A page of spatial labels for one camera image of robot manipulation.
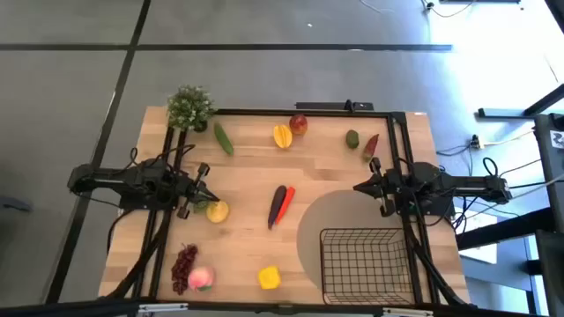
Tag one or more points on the red yellow apple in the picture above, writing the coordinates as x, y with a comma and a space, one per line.
298, 124

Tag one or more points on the potted green plant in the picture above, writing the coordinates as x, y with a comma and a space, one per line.
189, 108

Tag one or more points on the round grey mat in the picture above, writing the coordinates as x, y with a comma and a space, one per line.
317, 220

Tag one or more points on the green avocado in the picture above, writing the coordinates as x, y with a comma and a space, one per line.
352, 139

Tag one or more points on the green cucumber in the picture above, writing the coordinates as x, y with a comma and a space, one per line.
223, 138

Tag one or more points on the black aluminium table frame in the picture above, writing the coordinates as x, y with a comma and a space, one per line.
308, 112

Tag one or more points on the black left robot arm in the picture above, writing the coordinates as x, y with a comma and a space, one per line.
114, 180

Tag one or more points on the black rig beam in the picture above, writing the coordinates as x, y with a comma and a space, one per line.
88, 308

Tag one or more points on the black cabinet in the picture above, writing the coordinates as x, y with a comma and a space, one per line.
551, 185

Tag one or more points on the grey floor object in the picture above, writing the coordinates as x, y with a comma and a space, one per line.
13, 204

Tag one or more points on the pink peach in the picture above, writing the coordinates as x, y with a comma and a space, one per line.
201, 277

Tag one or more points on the green grape bunch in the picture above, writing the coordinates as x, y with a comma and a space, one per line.
200, 207

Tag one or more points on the black slanted beam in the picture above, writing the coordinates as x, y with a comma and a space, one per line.
506, 229

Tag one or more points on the white printed tag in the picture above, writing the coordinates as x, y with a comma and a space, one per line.
558, 139

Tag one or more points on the red grape bunch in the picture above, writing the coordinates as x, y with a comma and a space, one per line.
181, 270

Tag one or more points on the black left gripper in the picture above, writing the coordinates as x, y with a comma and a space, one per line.
187, 189

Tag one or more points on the yellow star fruit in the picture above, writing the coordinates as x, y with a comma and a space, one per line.
282, 136

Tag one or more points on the yellow bell pepper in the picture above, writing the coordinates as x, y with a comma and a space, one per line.
269, 277

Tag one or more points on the white power strip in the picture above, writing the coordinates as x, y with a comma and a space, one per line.
475, 142

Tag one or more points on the black metal stand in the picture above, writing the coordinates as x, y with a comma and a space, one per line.
502, 113

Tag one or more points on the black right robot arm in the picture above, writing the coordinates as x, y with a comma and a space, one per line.
462, 182

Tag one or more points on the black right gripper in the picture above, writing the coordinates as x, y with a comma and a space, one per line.
390, 187

